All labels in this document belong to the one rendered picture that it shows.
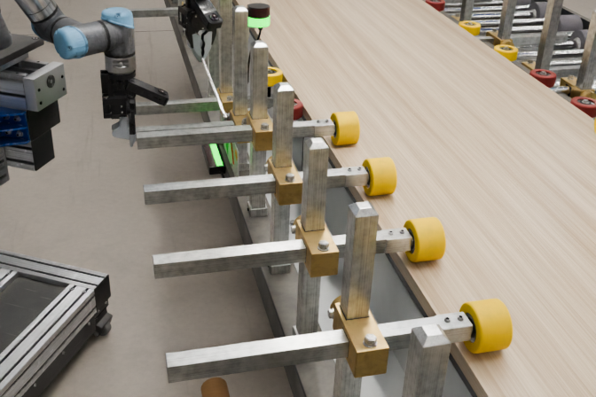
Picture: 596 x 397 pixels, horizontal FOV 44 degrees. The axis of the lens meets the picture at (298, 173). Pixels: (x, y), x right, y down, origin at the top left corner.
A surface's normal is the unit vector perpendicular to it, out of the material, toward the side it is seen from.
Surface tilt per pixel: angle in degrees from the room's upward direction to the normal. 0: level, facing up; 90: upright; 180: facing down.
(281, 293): 0
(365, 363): 90
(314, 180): 90
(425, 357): 90
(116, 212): 0
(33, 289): 0
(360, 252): 90
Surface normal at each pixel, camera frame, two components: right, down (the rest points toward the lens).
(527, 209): 0.04, -0.88
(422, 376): 0.24, 0.47
